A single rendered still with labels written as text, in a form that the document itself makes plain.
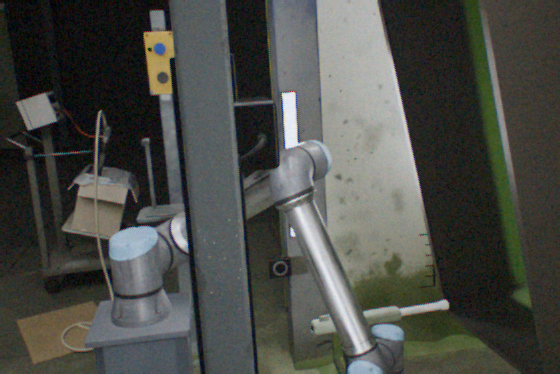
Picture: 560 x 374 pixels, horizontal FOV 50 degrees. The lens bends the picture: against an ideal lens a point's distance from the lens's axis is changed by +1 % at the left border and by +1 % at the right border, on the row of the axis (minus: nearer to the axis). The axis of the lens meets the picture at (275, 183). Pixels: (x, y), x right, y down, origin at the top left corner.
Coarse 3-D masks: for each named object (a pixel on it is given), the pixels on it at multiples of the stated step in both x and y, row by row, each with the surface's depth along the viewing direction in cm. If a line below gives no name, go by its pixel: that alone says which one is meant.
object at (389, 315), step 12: (444, 300) 209; (372, 312) 202; (384, 312) 202; (396, 312) 202; (408, 312) 205; (420, 312) 206; (312, 324) 199; (324, 324) 197; (372, 324) 201; (384, 324) 202
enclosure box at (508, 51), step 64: (384, 0) 194; (448, 0) 199; (512, 0) 139; (448, 64) 203; (512, 64) 142; (448, 128) 208; (512, 128) 146; (448, 192) 213; (512, 192) 152; (448, 256) 218; (512, 256) 224; (512, 320) 205
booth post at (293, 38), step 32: (288, 0) 242; (288, 32) 244; (288, 64) 247; (320, 96) 252; (320, 128) 254; (320, 192) 260; (288, 224) 261; (288, 256) 264; (288, 288) 274; (288, 320) 286; (320, 352) 276
